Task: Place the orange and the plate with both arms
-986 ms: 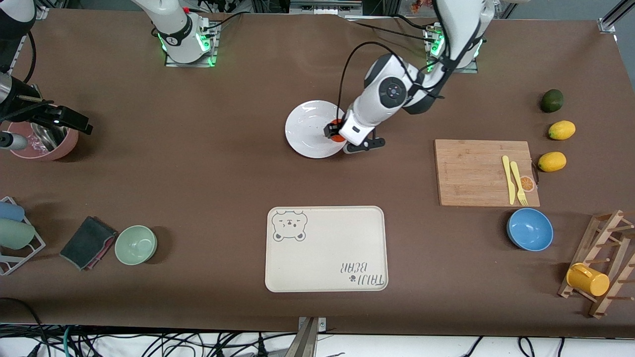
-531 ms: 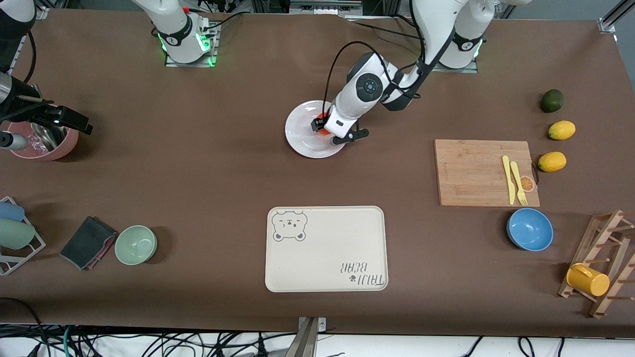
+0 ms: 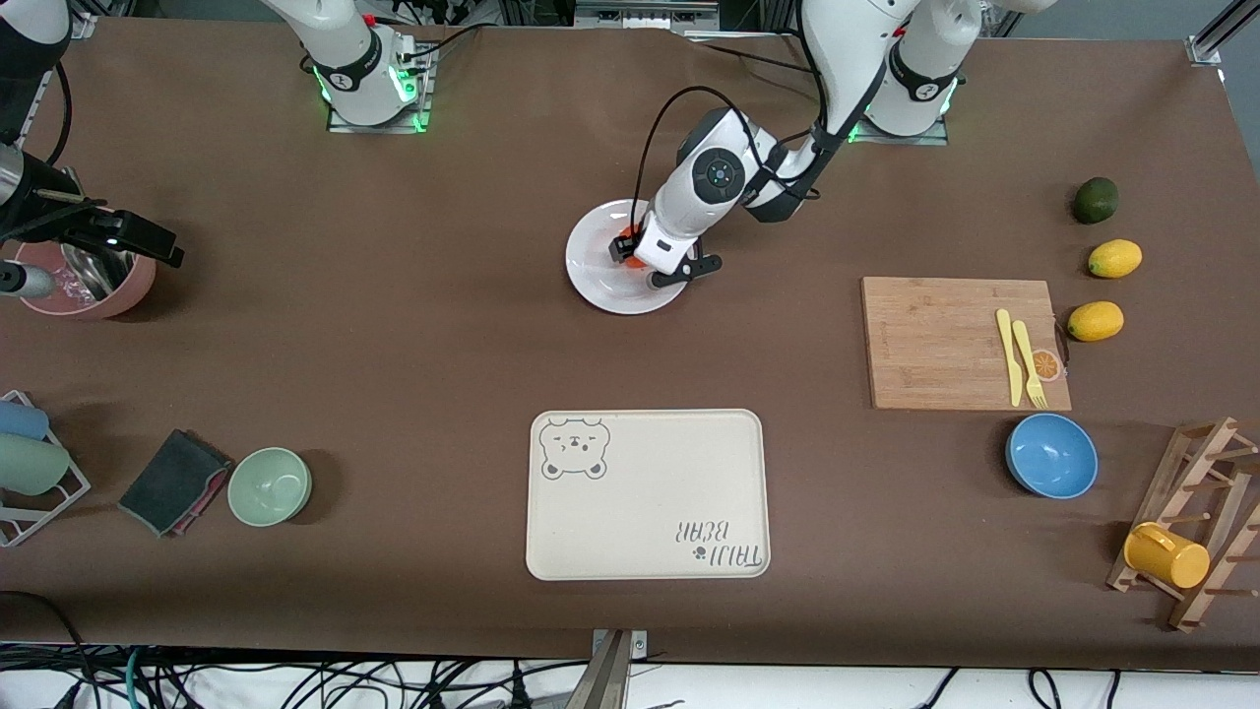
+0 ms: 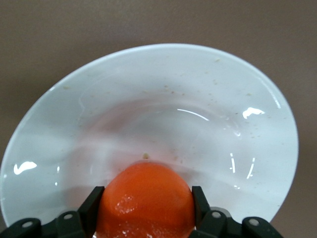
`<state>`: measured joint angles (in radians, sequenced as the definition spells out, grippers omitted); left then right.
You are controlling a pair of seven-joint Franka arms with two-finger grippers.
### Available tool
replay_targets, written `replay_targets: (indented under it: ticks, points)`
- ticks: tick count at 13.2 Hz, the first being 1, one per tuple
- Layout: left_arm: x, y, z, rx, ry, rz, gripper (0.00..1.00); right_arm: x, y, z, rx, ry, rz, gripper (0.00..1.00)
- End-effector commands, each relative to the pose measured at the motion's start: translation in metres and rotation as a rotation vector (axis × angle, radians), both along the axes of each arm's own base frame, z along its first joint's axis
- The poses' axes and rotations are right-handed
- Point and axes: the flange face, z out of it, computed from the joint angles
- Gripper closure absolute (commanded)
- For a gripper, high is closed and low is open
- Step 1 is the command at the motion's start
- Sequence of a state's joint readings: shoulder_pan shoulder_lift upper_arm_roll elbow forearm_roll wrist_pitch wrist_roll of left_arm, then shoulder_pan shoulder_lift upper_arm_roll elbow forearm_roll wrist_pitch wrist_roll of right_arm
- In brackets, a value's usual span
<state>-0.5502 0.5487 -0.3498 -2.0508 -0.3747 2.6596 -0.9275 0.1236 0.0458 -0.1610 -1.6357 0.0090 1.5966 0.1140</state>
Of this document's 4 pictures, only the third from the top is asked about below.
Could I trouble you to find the white round plate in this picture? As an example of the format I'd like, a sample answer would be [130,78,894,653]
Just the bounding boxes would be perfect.
[565,199,696,316]

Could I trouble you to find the metal scoop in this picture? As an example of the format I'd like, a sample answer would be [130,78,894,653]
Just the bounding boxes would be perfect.
[59,241,134,301]

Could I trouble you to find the pink bowl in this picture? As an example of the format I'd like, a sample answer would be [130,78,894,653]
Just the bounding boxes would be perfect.
[13,236,158,321]

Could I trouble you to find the light blue cup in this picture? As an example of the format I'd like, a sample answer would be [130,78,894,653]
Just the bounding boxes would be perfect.
[0,399,50,442]

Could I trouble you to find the dark grey folded cloth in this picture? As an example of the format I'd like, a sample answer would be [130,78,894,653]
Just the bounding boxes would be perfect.
[118,428,235,539]

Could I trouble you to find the pale green cup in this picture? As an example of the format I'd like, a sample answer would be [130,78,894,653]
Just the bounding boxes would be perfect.
[0,433,72,497]

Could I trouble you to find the cream bear print tray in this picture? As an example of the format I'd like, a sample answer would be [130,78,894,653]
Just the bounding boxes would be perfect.
[525,409,772,582]

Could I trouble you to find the pale green bowl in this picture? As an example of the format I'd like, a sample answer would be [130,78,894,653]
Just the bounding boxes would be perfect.
[227,447,313,528]

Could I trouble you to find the wooden cutting board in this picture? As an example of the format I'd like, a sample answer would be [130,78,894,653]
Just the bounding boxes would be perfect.
[861,276,1074,413]

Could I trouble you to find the yellow plastic knife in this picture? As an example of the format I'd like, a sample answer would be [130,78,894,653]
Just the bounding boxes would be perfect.
[996,308,1025,408]

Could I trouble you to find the yellow plastic fork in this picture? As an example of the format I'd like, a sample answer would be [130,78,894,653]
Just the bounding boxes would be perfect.
[1012,320,1049,411]

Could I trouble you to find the dark green avocado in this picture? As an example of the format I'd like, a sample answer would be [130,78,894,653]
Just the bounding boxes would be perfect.
[1072,176,1120,226]

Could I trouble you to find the blue bowl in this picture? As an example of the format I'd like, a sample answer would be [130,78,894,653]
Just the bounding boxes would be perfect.
[1005,413,1100,500]

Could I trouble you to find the yellow lemon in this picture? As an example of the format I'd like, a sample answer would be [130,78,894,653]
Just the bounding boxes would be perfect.
[1067,300,1125,344]
[1088,239,1144,280]

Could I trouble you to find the wooden mug rack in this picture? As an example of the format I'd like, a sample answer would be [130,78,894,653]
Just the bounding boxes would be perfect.
[1106,416,1260,633]

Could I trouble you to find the yellow mug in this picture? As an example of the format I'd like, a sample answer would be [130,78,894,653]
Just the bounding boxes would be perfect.
[1123,522,1212,590]

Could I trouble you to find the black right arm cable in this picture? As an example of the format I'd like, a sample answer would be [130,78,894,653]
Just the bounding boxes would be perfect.
[44,59,75,168]

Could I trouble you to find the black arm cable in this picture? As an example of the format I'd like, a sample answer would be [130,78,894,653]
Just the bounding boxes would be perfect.
[44,59,75,168]
[630,86,823,229]

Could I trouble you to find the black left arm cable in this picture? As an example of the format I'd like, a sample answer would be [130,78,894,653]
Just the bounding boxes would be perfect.
[630,86,823,229]

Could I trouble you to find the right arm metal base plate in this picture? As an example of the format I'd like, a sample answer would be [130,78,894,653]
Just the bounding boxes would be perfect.
[325,39,436,135]

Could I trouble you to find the black left base cable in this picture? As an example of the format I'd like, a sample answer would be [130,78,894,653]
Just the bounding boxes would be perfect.
[689,39,818,75]

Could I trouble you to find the black base cable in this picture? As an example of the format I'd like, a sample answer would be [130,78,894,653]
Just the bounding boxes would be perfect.
[689,39,818,75]
[399,22,485,62]

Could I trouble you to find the aluminium frame rail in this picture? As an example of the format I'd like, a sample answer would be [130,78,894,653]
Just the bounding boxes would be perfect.
[574,0,720,31]

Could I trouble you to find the white wire cup rack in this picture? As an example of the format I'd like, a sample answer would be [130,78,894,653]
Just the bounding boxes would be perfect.
[0,390,93,548]

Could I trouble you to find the black right base cable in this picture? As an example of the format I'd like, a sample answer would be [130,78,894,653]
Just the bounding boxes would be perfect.
[399,22,485,62]

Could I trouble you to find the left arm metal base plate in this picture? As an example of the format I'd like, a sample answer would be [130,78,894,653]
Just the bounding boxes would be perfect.
[842,54,951,147]

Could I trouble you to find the black looped floor cable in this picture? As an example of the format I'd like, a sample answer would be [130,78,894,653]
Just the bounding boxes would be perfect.
[0,591,99,709]

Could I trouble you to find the metal table edge bracket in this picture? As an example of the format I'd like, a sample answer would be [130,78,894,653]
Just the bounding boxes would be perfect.
[591,628,649,709]

